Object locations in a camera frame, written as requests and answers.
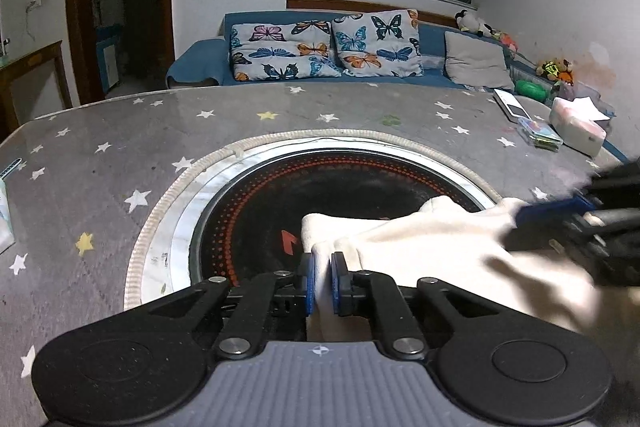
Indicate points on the black white plush toy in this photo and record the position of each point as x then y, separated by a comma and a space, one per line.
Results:
470, 23

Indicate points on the plain grey cushion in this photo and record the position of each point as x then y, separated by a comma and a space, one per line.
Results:
475, 59

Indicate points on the green plush toy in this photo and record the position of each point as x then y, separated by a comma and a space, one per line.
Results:
531, 91

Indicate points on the cream cloth garment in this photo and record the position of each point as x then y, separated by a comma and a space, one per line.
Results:
425, 247

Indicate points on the pink white tissue pack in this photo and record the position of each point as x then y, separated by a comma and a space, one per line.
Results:
575, 127
5, 217

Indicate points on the wooden door frame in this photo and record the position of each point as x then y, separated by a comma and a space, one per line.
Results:
166, 7

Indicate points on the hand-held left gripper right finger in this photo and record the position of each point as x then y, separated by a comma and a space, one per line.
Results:
336, 282

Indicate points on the pink orange plush toy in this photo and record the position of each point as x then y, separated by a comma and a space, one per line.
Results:
505, 42

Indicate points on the blue sofa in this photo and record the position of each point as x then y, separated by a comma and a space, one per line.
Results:
200, 62

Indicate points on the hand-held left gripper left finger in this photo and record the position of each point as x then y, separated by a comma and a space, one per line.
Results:
308, 279

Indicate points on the yellow black plush toy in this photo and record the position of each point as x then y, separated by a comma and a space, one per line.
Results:
552, 71

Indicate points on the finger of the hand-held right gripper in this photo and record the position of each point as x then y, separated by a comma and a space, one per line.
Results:
550, 210

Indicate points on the black round induction cooktop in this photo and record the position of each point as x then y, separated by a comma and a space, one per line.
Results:
250, 207

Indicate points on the clear plastic box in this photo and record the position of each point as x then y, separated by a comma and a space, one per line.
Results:
540, 134

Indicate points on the white wall socket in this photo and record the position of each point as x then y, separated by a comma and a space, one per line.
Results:
35, 3

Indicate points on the grey star-print tablecloth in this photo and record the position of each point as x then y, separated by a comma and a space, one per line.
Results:
100, 187

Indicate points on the blue white small cabinet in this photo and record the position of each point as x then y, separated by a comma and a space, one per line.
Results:
107, 57

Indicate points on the white flat device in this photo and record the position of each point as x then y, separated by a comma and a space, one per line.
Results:
510, 104

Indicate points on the black blue hand tool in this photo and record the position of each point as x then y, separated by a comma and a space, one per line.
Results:
12, 166

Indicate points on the wooden side desk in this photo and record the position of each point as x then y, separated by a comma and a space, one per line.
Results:
30, 62

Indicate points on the butterfly print cushion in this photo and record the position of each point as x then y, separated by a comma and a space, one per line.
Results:
375, 42
280, 52

